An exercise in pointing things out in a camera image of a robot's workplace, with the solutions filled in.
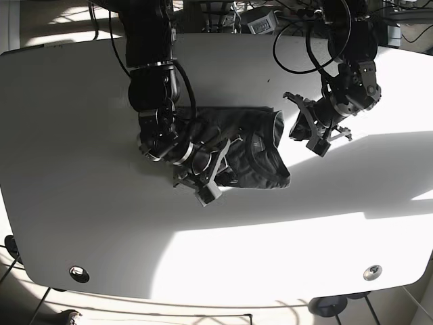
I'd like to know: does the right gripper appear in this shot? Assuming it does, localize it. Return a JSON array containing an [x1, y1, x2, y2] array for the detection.
[[173, 136, 242, 207]]

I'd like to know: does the right silver table grommet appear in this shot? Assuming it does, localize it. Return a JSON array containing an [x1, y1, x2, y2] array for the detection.
[[363, 264, 383, 282]]

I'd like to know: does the silver table grommet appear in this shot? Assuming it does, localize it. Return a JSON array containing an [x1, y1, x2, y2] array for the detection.
[[363, 264, 383, 282], [69, 265, 90, 284]]

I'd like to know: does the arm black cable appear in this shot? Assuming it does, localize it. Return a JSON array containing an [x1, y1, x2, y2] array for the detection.
[[273, 0, 351, 75], [172, 57, 199, 119]]

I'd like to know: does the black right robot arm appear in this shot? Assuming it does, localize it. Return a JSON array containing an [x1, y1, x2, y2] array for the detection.
[[96, 1, 242, 206]]

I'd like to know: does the plain dark grey T-shirt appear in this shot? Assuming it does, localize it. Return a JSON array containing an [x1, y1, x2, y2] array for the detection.
[[190, 106, 291, 190]]

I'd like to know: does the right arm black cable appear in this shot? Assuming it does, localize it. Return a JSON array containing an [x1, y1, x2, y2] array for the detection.
[[172, 57, 199, 119]]

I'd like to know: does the white sneaker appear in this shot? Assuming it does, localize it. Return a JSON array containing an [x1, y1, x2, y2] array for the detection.
[[55, 309, 83, 325]]

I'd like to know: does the grey multi-socket box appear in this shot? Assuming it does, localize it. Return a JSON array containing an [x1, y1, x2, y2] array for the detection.
[[247, 7, 277, 35]]

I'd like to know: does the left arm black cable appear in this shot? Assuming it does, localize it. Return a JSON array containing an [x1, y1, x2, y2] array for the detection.
[[273, 0, 351, 75]]

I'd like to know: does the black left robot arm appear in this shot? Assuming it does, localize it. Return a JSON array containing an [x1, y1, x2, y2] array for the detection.
[[283, 1, 382, 156]]

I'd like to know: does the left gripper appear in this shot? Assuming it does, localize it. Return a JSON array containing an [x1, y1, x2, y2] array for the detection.
[[283, 92, 352, 157]]

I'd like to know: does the left silver table grommet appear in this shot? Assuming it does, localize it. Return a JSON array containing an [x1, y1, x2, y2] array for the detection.
[[69, 265, 90, 284]]

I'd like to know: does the left black table leg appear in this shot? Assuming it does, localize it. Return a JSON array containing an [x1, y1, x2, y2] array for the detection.
[[27, 287, 51, 325]]

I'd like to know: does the black round stand base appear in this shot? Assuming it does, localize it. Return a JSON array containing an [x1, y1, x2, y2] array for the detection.
[[315, 296, 348, 318]]

